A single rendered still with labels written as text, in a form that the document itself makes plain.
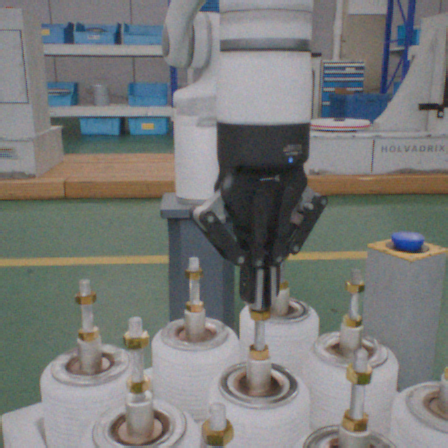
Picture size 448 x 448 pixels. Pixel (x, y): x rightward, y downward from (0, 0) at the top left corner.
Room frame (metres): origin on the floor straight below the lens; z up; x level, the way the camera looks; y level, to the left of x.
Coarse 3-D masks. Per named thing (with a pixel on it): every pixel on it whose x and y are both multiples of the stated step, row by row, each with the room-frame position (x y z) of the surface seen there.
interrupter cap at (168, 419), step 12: (120, 408) 0.39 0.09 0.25; (156, 408) 0.39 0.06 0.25; (168, 408) 0.39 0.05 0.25; (96, 420) 0.37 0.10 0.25; (108, 420) 0.38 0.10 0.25; (120, 420) 0.38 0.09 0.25; (156, 420) 0.38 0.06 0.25; (168, 420) 0.38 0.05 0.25; (180, 420) 0.38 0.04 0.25; (96, 432) 0.36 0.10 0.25; (108, 432) 0.36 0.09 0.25; (120, 432) 0.36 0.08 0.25; (156, 432) 0.36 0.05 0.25; (168, 432) 0.36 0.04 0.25; (180, 432) 0.36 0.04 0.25; (96, 444) 0.35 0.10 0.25; (108, 444) 0.35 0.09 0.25; (120, 444) 0.35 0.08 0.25; (132, 444) 0.35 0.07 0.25; (144, 444) 0.35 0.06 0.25; (156, 444) 0.35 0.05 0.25; (168, 444) 0.35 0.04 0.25
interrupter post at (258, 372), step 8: (248, 360) 0.43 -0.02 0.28; (256, 360) 0.42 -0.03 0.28; (264, 360) 0.42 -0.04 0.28; (248, 368) 0.43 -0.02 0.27; (256, 368) 0.42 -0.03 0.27; (264, 368) 0.42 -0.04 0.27; (248, 376) 0.43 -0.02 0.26; (256, 376) 0.42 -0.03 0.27; (264, 376) 0.42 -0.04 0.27; (248, 384) 0.43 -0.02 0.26; (256, 384) 0.42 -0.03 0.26; (264, 384) 0.42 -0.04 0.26
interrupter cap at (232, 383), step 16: (240, 368) 0.46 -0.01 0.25; (272, 368) 0.46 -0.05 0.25; (224, 384) 0.43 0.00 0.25; (240, 384) 0.43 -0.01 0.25; (272, 384) 0.43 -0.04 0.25; (288, 384) 0.43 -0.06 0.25; (240, 400) 0.40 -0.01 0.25; (256, 400) 0.40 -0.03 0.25; (272, 400) 0.40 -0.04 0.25; (288, 400) 0.40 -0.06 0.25
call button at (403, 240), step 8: (400, 232) 0.66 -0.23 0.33; (408, 232) 0.66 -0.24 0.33; (392, 240) 0.65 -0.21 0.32; (400, 240) 0.64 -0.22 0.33; (408, 240) 0.63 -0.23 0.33; (416, 240) 0.63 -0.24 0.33; (424, 240) 0.64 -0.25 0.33; (400, 248) 0.64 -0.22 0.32; (408, 248) 0.64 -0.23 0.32; (416, 248) 0.64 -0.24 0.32
